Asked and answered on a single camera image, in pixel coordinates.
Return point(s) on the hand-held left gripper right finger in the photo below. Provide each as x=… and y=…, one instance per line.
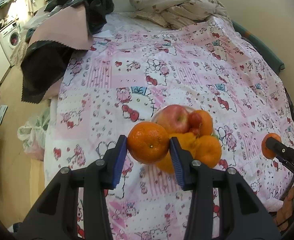
x=178, y=162

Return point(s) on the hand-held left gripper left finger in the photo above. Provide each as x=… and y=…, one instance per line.
x=119, y=160

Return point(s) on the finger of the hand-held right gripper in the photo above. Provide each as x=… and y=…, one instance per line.
x=286, y=153

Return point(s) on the large orange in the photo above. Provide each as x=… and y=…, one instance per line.
x=189, y=143

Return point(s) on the small tangerine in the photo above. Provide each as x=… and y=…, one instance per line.
x=209, y=151

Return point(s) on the cherry tomato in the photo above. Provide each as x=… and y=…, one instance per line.
x=195, y=120

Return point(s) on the pink dotted plate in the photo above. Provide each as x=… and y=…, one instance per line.
x=154, y=116

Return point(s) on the red apple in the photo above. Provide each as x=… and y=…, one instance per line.
x=172, y=120

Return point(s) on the orange with greenish patch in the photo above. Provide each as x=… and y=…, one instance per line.
x=207, y=122

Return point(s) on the white plastic bag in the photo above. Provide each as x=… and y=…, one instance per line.
x=32, y=135

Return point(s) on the pink cartoon printed bed sheet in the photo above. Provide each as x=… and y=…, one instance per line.
x=187, y=55

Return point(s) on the teal padded bed edge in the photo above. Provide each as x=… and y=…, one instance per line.
x=261, y=46

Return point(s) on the black and pink cloth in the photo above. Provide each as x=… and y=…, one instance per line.
x=44, y=65

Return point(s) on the beige floral blanket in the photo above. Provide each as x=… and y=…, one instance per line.
x=177, y=7

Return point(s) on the white washing machine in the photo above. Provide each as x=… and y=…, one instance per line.
x=12, y=37

